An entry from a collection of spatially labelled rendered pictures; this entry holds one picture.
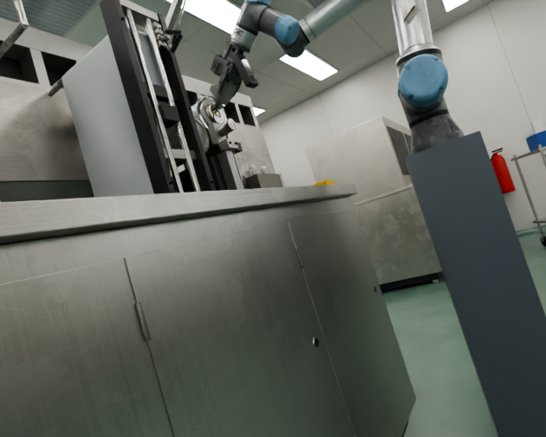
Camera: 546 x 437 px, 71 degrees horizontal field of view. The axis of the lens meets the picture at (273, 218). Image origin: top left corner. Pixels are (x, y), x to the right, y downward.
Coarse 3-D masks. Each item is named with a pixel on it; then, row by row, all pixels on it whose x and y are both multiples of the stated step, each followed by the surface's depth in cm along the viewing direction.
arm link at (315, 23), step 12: (336, 0) 120; (348, 0) 119; (360, 0) 120; (312, 12) 123; (324, 12) 121; (336, 12) 121; (348, 12) 123; (300, 24) 124; (312, 24) 123; (324, 24) 123; (300, 36) 125; (312, 36) 125; (288, 48) 125; (300, 48) 128
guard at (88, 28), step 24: (0, 0) 114; (24, 0) 118; (48, 0) 123; (72, 0) 128; (96, 0) 134; (144, 0) 146; (168, 0) 154; (48, 24) 127; (72, 24) 133; (96, 24) 139
